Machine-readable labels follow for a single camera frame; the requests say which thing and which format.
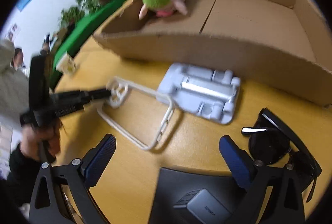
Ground paper cup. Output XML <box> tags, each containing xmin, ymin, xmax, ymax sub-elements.
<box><xmin>56</xmin><ymin>52</ymin><xmax>76</xmax><ymax>75</ymax></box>

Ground person's left hand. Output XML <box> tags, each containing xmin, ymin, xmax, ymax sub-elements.
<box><xmin>20</xmin><ymin>121</ymin><xmax>62</xmax><ymax>161</ymax></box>

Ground brown cardboard box tray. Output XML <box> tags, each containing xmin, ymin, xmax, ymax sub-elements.
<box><xmin>94</xmin><ymin>0</ymin><xmax>331</xmax><ymax>106</ymax></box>

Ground white plastic packaging tray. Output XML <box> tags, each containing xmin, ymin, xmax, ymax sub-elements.
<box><xmin>157</xmin><ymin>63</ymin><xmax>241</xmax><ymax>124</ymax></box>

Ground black charger box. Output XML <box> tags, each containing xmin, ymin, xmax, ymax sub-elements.
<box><xmin>149</xmin><ymin>167</ymin><xmax>247</xmax><ymax>223</ymax></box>

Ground green cloth covered stand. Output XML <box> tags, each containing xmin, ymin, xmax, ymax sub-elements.
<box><xmin>50</xmin><ymin>0</ymin><xmax>127</xmax><ymax>90</ymax></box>

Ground black sunglasses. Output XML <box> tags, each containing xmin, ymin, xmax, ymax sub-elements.
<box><xmin>241</xmin><ymin>108</ymin><xmax>322</xmax><ymax>202</ymax></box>

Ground white clear phone case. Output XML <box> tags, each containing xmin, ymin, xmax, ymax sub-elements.
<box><xmin>97</xmin><ymin>76</ymin><xmax>183</xmax><ymax>154</ymax></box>

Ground person in beige jacket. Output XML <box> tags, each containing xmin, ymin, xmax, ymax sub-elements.
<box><xmin>0</xmin><ymin>39</ymin><xmax>29</xmax><ymax>129</ymax></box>

